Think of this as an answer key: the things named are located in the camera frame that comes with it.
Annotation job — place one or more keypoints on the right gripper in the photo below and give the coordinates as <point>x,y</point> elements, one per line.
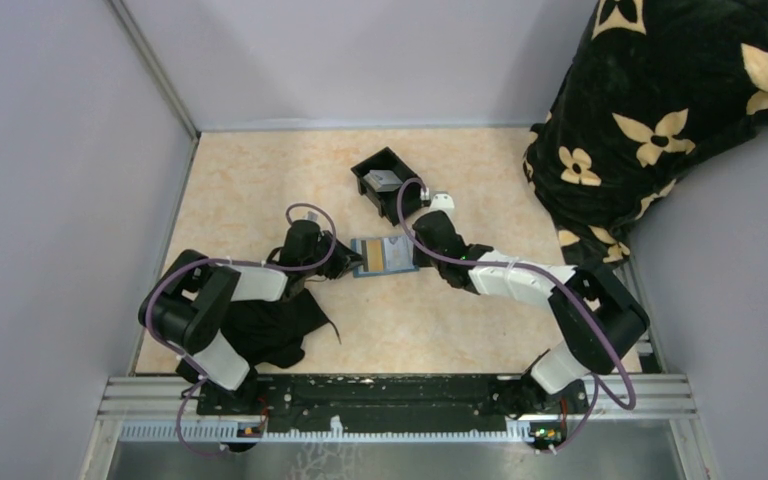
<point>421,261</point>

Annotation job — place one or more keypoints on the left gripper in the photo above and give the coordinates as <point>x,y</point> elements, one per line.
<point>344,258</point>

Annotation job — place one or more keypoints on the yellow credit card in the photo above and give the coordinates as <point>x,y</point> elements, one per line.
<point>373,251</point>

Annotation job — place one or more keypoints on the white patterned credit card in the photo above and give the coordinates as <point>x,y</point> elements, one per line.
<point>398,252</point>

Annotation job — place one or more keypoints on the blue card holder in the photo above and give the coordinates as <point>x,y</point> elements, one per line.
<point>356,246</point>

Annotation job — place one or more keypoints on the black card tray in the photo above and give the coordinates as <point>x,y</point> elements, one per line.
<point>385,203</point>

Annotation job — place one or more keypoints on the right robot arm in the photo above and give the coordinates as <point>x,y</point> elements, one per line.
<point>599,319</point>

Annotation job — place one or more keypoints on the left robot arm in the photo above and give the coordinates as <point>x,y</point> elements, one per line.
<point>284,274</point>

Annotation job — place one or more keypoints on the grey card stack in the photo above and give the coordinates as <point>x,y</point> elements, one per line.
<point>383,181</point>

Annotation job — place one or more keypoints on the black cloth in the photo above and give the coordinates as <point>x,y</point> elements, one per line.
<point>223,339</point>

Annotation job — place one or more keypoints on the black floral blanket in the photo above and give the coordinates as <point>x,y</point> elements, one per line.
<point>655,89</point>

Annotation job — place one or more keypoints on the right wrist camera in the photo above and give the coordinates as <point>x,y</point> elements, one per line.
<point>437,201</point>

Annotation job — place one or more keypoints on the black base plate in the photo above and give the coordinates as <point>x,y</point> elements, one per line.
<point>435,403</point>

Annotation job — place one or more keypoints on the aluminium frame rail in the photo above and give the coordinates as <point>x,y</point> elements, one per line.
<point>164,408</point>

